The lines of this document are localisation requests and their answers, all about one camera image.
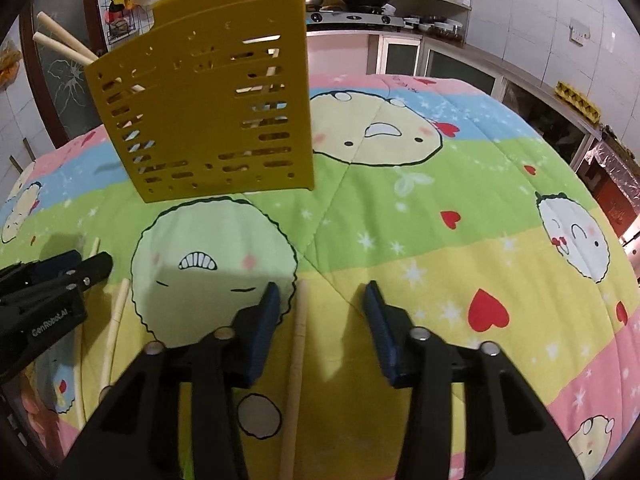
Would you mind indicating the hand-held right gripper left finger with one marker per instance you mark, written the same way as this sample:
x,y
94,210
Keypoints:
x,y
262,330

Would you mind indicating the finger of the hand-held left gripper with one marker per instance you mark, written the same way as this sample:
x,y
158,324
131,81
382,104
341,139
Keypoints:
x,y
50,265
95,270

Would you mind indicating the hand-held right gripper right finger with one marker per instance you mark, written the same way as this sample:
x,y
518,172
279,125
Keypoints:
x,y
382,330

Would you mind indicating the yellow perforated utensil holder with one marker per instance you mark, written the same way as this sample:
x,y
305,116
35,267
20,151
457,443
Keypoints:
x,y
200,110

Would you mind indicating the wooden chopsticks bundle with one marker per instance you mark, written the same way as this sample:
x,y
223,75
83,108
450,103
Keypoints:
x,y
65,35

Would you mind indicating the wooden sticks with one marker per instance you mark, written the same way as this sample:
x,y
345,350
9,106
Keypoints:
x,y
20,157

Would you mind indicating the colourful cartoon printed blanket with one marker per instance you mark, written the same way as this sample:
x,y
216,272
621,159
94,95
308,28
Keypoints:
x,y
425,185

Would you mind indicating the brown door with frosted glass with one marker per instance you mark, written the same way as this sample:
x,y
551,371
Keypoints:
x,y
65,90

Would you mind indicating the plastic bag of oranges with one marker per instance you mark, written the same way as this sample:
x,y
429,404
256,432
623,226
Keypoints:
x,y
10,65

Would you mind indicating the plastic covered red box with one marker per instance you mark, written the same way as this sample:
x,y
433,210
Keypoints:
x,y
615,185

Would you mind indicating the kitchen counter with cabinets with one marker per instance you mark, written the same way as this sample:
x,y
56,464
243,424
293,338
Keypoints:
x,y
450,60

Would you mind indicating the yellow egg carton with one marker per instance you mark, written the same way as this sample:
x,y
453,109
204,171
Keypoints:
x,y
577,100

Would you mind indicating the stack of bowls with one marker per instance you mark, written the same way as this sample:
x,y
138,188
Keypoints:
x,y
435,27

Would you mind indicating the gas stove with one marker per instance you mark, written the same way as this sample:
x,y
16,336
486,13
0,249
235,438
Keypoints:
x,y
355,20

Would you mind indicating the metal corner shelf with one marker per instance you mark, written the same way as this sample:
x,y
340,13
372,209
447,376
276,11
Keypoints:
x,y
425,2

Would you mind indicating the white wall socket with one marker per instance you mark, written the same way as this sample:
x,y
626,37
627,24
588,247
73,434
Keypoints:
x,y
580,31

